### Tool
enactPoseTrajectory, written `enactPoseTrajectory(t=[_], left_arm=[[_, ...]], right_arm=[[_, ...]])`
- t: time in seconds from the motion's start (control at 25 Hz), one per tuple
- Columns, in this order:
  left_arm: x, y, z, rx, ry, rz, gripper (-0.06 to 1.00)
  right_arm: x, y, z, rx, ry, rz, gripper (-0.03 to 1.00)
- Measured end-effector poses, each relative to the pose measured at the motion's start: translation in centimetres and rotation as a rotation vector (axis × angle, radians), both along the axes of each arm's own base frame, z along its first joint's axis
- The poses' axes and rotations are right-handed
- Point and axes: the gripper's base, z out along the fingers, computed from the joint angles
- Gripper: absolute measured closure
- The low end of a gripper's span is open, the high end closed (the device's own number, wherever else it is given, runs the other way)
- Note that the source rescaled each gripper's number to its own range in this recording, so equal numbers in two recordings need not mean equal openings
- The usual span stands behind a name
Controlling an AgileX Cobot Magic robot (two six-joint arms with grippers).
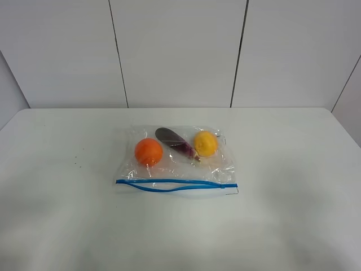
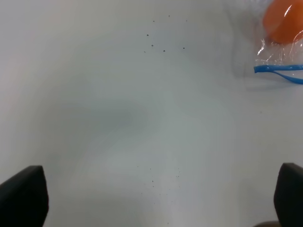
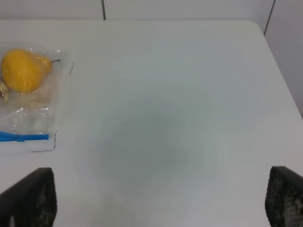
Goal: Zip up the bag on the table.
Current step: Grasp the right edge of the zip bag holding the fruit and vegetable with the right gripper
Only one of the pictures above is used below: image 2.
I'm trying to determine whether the clear zip bag blue seal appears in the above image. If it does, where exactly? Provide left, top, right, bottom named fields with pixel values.
left=250, top=0, right=303, bottom=84

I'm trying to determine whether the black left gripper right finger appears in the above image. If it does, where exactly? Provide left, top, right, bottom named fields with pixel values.
left=274, top=163, right=303, bottom=227

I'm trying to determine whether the orange fruit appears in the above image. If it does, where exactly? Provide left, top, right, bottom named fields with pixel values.
left=262, top=0, right=303, bottom=44

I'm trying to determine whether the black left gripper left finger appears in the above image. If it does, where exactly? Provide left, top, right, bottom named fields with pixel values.
left=0, top=166, right=49, bottom=227

